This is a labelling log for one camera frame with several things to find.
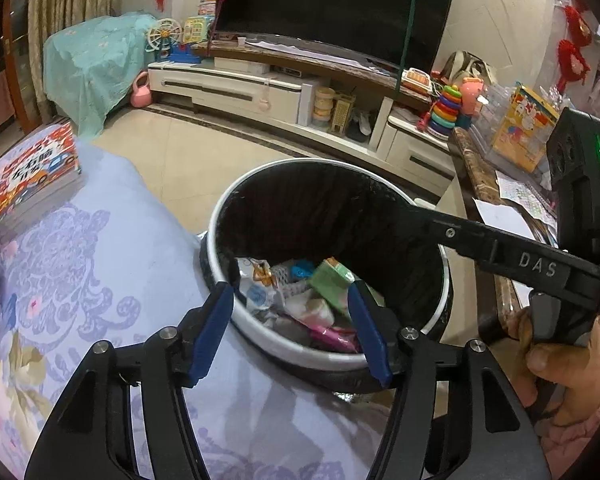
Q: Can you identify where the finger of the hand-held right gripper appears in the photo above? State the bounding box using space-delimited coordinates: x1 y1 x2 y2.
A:
395 197 497 262

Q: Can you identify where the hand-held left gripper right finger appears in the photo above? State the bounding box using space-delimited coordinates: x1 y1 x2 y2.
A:
346 280 546 480

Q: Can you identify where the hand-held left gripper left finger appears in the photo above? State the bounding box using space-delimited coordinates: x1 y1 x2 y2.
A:
24 282 236 480

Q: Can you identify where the white-rimmed bin with black bag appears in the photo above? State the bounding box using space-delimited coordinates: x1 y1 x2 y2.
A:
199 157 454 394

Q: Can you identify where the white foam fruit net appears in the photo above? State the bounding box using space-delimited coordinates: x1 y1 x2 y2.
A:
270 265 312 302

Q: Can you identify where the person's right forearm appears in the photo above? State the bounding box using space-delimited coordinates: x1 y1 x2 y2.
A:
537 360 600 480

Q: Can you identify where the person's right hand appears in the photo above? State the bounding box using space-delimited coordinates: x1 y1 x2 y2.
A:
507 305 600 426

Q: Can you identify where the pink wrapper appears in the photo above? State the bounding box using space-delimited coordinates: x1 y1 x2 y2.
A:
304 324 362 354

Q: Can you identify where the white paper sheet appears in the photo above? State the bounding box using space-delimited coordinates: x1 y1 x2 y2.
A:
471 196 532 234

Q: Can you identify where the printed sticker sheet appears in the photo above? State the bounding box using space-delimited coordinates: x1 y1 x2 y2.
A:
495 169 558 228

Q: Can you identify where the brown marble table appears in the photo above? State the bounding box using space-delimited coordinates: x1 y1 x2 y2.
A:
449 126 572 343

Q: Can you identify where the white and blue printed wrapper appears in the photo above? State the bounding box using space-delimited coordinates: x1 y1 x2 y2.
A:
234 257 287 322

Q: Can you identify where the white and pink packet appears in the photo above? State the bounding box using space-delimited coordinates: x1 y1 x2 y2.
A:
284 297 337 327

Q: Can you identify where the green packet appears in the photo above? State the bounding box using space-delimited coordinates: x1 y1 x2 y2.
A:
309 257 357 312

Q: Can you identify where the yellow cartoon toy box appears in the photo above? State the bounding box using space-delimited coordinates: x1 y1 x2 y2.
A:
491 84 562 174

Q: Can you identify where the clear plastic storage box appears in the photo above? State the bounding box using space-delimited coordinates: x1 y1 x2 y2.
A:
471 81 512 142

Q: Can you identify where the toy cash register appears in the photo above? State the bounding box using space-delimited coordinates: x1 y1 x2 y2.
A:
399 67 434 96

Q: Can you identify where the yellow perforated stand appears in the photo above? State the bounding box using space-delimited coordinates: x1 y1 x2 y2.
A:
328 92 357 136

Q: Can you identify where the stack of round tubs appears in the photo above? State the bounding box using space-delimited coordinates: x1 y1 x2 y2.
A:
313 86 336 129

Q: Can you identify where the white box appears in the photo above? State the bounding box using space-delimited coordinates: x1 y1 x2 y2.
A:
297 82 322 127

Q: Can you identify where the colourful car picture book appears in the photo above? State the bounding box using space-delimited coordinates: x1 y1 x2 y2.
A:
0 121 87 237

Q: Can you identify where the white television cabinet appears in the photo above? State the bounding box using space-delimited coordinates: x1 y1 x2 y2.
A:
146 41 457 194

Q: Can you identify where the pink toy kettle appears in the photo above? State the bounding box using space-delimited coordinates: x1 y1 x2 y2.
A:
131 71 154 108

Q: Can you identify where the black television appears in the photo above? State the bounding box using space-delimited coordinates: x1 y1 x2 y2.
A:
213 0 461 74

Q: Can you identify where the blue toy base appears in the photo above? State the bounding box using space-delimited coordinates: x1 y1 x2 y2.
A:
169 45 202 64

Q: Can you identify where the teal covered furniture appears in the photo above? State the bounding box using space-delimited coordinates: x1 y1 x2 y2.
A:
41 13 162 139

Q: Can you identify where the toy ferris wheel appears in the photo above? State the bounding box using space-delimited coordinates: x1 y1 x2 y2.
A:
145 18 182 59

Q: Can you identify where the colourful toy panel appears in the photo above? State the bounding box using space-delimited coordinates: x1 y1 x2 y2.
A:
182 16 216 44

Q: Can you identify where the wooden glass sliding door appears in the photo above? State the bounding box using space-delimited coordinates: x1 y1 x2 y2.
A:
0 0 42 137

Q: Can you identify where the beige patterned curtain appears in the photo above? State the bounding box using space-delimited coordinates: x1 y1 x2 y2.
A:
26 0 127 127

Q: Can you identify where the rainbow ring stacker toy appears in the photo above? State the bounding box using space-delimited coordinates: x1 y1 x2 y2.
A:
419 85 464 137

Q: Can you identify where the beige strap bag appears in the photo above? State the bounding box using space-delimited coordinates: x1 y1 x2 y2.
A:
436 50 499 92

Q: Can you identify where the green strap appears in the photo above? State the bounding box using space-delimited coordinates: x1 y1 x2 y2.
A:
394 0 424 107

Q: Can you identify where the pink strap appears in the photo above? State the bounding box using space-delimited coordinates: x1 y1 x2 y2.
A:
206 0 242 57

